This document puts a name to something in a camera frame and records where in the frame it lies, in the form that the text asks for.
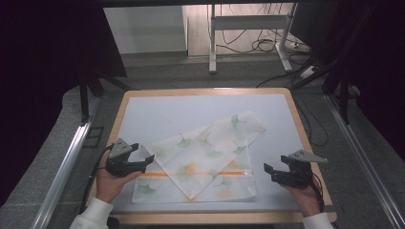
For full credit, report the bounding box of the wooden table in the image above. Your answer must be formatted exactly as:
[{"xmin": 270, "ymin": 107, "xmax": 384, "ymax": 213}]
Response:
[{"xmin": 81, "ymin": 88, "xmax": 338, "ymax": 225}]

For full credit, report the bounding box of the white power strip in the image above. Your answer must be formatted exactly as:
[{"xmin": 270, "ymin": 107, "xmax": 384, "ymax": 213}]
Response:
[{"xmin": 299, "ymin": 65, "xmax": 318, "ymax": 80}]

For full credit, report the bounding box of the black metal stand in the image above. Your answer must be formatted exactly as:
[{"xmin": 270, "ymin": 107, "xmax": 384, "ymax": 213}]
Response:
[
  {"xmin": 321, "ymin": 60, "xmax": 361, "ymax": 125},
  {"xmin": 78, "ymin": 71, "xmax": 130, "ymax": 126}
]

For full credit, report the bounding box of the left hand-held gripper black cable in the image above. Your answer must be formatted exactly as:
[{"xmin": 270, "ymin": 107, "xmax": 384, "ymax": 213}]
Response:
[{"xmin": 78, "ymin": 143, "xmax": 115, "ymax": 215}]

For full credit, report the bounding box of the aluminium rail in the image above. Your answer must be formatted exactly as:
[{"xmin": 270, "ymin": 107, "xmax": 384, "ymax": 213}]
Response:
[
  {"xmin": 32, "ymin": 94, "xmax": 100, "ymax": 229},
  {"xmin": 324, "ymin": 94, "xmax": 405, "ymax": 229}
]

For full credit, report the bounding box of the white table mat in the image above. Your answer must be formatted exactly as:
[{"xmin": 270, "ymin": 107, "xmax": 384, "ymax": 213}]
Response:
[{"xmin": 111, "ymin": 94, "xmax": 326, "ymax": 213}]

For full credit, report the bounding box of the black floor socket plate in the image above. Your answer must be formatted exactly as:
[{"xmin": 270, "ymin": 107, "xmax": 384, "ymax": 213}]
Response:
[{"xmin": 83, "ymin": 126, "xmax": 105, "ymax": 149}]

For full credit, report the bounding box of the tangle of black floor cables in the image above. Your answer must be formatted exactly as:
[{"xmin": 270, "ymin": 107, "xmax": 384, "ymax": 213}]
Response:
[{"xmin": 219, "ymin": 28, "xmax": 288, "ymax": 55}]

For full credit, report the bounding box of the white metal desk frame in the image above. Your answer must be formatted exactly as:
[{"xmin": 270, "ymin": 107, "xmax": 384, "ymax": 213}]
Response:
[{"xmin": 208, "ymin": 3, "xmax": 299, "ymax": 74}]

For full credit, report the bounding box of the person's right hand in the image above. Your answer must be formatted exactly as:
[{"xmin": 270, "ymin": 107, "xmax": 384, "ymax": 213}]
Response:
[{"xmin": 281, "ymin": 177, "xmax": 322, "ymax": 218}]

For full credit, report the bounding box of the hand-held gripper black cable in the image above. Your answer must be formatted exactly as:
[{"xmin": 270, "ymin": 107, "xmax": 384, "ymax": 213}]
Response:
[
  {"xmin": 78, "ymin": 143, "xmax": 115, "ymax": 215},
  {"xmin": 309, "ymin": 171, "xmax": 326, "ymax": 214}
]

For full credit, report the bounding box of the white cabinet panel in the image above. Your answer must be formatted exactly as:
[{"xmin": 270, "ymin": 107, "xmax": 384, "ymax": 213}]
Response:
[{"xmin": 103, "ymin": 5, "xmax": 189, "ymax": 55}]

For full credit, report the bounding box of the person's left hand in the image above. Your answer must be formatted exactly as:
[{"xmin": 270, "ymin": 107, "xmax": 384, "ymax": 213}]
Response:
[{"xmin": 96, "ymin": 156, "xmax": 142, "ymax": 204}]

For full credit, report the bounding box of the black curtain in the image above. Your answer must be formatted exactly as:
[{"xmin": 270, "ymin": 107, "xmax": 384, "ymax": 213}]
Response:
[
  {"xmin": 318, "ymin": 0, "xmax": 405, "ymax": 161},
  {"xmin": 0, "ymin": 0, "xmax": 128, "ymax": 208}
]

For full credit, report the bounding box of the right hand-held gripper black cable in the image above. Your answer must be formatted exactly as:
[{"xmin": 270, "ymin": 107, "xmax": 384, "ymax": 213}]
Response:
[{"xmin": 309, "ymin": 171, "xmax": 326, "ymax": 214}]

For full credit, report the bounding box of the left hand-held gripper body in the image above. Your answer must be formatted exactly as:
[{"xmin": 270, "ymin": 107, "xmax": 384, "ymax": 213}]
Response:
[{"xmin": 104, "ymin": 137, "xmax": 133, "ymax": 178}]

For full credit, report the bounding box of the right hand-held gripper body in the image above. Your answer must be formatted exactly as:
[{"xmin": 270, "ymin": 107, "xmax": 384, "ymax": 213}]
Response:
[{"xmin": 280, "ymin": 149, "xmax": 329, "ymax": 189}]

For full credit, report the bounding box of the black floor cable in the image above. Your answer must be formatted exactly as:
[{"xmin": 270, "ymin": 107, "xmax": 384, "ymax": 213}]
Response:
[{"xmin": 295, "ymin": 92, "xmax": 330, "ymax": 147}]

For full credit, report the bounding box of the white leaf-print pillowcase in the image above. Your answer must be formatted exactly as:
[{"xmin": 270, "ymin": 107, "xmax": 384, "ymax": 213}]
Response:
[{"xmin": 131, "ymin": 110, "xmax": 267, "ymax": 204}]

